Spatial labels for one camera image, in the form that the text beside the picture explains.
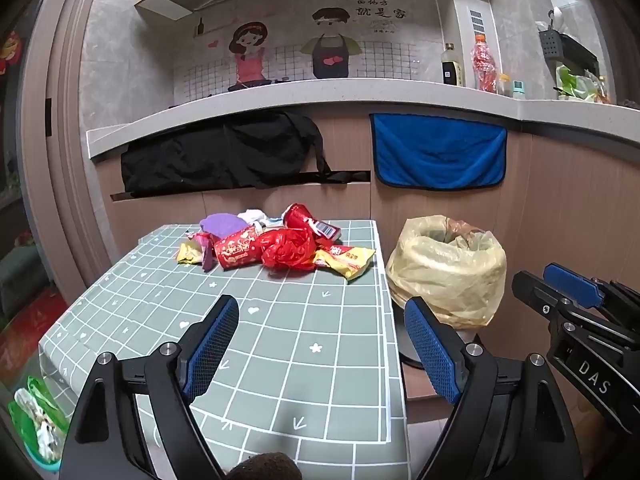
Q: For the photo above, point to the green checked tablecloth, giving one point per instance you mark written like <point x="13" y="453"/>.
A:
<point x="300" y="320"/>

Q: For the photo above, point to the brown door frame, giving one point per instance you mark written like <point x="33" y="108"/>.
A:
<point x="65" y="135"/>

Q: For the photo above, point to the white water heater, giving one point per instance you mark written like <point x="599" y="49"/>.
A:
<point x="462" y="20"/>

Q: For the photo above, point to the black wall plate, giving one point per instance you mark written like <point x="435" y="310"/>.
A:
<point x="48" y="116"/>

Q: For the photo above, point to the purple wrapper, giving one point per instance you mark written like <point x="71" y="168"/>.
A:
<point x="220" y="225"/>

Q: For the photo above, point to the cartoon wall sticker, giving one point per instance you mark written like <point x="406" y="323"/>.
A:
<point x="280" y="35"/>

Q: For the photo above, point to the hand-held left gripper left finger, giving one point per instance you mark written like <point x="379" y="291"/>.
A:
<point x="212" y="345"/>

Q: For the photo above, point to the small yellow packet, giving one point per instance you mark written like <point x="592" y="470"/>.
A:
<point x="189" y="252"/>

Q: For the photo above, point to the green vegetable bag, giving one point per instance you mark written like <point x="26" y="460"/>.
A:
<point x="580" y="85"/>

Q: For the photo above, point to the white blue plastic bag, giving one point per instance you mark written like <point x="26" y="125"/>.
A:
<point x="255" y="216"/>

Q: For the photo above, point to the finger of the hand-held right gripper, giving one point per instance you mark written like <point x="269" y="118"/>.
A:
<point x="572" y="282"/>
<point x="532" y="292"/>

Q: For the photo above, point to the black cloth bag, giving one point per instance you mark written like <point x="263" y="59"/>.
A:
<point x="225" y="155"/>

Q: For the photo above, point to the dark brown fuzzy object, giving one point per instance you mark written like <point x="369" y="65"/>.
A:
<point x="265" y="467"/>

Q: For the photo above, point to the small blue capped bottle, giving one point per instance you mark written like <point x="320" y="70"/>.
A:
<point x="518" y="90"/>

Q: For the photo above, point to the black dish rack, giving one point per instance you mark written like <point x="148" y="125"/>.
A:
<point x="570" y="47"/>

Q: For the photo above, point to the yellow snack packet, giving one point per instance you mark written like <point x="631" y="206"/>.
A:
<point x="350" y="260"/>

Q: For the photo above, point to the orange drink bottle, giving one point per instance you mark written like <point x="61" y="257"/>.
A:
<point x="485" y="62"/>

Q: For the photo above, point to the yellow lined trash bin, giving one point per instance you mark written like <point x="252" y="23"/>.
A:
<point x="450" y="270"/>

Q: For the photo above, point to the green basket with trash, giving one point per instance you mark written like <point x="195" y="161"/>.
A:
<point x="37" y="420"/>

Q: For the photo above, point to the red plastic bag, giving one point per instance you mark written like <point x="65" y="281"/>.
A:
<point x="287" y="252"/>

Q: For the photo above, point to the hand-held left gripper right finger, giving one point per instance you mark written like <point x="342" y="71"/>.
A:
<point x="430" y="350"/>

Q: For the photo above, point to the grey stone kitchen counter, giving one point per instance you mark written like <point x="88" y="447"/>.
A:
<point x="350" y="94"/>

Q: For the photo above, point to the red drink can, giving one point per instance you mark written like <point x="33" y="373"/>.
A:
<point x="300" y="217"/>

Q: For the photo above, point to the red paper cup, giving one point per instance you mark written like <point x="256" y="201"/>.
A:
<point x="235" y="247"/>

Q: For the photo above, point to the blue towel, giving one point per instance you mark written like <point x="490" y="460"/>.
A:
<point x="440" y="150"/>

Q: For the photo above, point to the dark soy sauce bottle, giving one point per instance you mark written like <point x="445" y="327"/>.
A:
<point x="452" y="70"/>

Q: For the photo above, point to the small amber jar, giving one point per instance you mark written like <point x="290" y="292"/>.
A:
<point x="503" y="86"/>

